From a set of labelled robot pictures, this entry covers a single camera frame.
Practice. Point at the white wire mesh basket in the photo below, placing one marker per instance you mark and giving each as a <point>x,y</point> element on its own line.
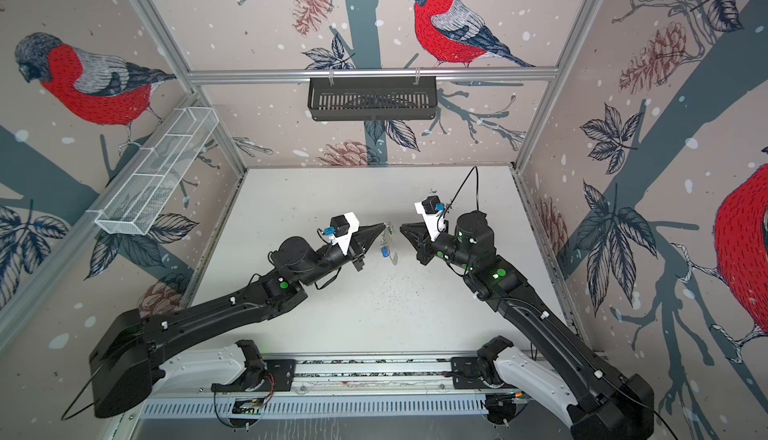
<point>142,197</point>

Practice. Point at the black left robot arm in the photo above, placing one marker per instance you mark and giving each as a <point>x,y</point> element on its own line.
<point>126,362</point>

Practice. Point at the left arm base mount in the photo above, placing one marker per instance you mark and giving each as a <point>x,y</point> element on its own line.
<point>259,374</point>

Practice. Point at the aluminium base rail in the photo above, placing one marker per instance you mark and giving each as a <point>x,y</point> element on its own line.
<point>345,388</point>

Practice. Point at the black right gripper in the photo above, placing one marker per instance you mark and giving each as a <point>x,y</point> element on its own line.
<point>426,245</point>

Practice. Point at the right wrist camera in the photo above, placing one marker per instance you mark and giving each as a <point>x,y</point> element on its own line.
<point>433,211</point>

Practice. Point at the black wall basket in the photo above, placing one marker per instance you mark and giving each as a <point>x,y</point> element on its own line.
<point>363,99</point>

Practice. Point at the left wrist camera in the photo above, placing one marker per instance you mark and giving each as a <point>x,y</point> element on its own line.
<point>341,229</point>

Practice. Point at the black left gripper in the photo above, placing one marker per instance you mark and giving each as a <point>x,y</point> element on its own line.
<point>372,231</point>

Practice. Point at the small circuit board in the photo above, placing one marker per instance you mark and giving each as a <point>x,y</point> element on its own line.
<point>249,406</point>

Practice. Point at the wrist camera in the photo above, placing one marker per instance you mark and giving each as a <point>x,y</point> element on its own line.
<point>341,229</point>
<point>433,211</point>

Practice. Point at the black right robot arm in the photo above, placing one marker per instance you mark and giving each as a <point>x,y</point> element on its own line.
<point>586,393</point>

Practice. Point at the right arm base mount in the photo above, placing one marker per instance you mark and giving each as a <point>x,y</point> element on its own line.
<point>480,371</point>

